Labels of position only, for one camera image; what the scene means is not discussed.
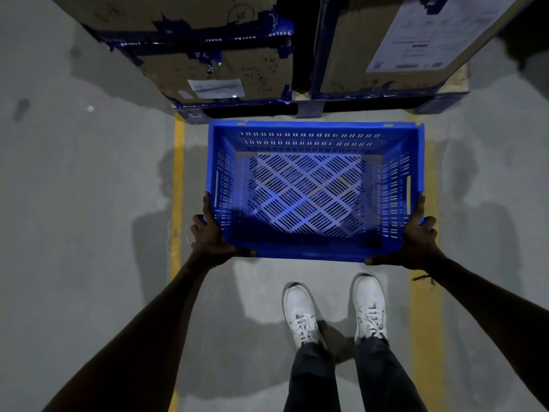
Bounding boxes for person's left forearm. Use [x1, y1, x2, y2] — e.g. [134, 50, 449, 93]
[43, 253, 211, 412]

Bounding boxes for person's left trouser leg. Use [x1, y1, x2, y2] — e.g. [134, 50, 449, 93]
[283, 341, 337, 412]

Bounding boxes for person's left white sneaker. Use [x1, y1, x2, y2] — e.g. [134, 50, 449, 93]
[282, 282, 327, 350]

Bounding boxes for person's white sneaker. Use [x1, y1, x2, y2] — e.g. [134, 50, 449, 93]
[282, 282, 327, 350]
[352, 273, 389, 343]

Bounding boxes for person's trouser leg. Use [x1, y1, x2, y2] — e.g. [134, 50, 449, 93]
[354, 335, 428, 412]
[283, 341, 337, 412]

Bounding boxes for cardboard box with blue tape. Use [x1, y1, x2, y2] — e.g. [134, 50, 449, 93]
[46, 0, 296, 108]

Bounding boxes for person's left hand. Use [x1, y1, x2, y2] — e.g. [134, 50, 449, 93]
[190, 192, 257, 269]

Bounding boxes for person's right forearm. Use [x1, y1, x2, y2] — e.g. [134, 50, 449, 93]
[422, 252, 549, 410]

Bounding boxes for person's right trouser leg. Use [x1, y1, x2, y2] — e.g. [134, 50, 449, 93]
[354, 335, 428, 412]

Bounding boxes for cardboard box with white label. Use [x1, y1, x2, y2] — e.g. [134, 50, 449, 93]
[310, 0, 537, 100]

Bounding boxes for blue wooden pallet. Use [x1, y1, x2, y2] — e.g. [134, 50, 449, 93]
[174, 64, 470, 125]

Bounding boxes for person's right hand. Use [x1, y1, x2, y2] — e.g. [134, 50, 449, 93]
[365, 193, 446, 271]

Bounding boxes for blue plastic slotted crate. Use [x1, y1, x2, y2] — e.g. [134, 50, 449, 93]
[205, 120, 425, 263]

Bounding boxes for person's right white sneaker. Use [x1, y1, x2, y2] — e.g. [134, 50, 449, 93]
[352, 273, 389, 343]

